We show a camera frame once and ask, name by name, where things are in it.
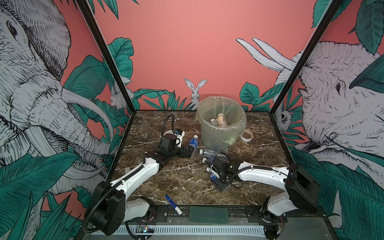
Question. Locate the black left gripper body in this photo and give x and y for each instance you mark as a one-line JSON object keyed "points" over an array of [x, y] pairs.
{"points": [[179, 152]]}

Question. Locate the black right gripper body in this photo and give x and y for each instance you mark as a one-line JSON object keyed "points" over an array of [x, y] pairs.
{"points": [[221, 182]]}

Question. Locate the blue label mineral water bottle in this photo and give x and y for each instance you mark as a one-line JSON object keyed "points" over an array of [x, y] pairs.
{"points": [[212, 174]]}

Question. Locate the clear unlabelled bottle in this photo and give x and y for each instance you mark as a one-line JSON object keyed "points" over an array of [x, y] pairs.
{"points": [[211, 154]]}

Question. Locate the blue cap bottle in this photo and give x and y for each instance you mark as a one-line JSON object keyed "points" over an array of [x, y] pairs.
{"points": [[194, 142]]}

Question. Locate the yellow white label tea bottle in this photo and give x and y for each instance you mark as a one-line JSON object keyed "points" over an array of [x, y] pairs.
{"points": [[221, 120]]}

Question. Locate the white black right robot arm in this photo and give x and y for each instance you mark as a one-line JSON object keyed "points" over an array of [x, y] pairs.
{"points": [[300, 189]]}

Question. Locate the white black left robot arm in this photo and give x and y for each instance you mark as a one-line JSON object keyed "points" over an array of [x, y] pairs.
{"points": [[109, 206]]}

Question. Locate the green plastic bin liner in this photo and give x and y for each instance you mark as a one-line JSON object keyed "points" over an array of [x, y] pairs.
{"points": [[222, 108]]}

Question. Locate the grey mesh waste bin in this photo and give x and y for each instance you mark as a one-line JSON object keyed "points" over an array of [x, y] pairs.
{"points": [[217, 139]]}

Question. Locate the white round alarm clock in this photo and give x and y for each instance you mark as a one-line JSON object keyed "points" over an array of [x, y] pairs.
{"points": [[171, 132]]}

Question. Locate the white adhesive tape roll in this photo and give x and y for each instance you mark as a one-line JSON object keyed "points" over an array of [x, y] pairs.
{"points": [[247, 136]]}

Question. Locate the green rectangular pad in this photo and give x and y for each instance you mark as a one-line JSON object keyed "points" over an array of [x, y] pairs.
{"points": [[208, 215]]}

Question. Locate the blue white marker pen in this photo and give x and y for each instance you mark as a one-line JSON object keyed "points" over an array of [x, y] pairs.
{"points": [[174, 205]]}

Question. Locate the white slotted cable duct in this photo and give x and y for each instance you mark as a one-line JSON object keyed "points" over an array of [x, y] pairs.
{"points": [[167, 230]]}

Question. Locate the black right frame post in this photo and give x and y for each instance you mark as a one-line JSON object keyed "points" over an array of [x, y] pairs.
{"points": [[325, 20]]}

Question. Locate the black frame post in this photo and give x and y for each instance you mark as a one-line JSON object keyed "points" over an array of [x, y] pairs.
{"points": [[88, 15], [325, 20]]}

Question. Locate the black left frame post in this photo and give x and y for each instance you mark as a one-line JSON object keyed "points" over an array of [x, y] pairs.
{"points": [[88, 15]]}

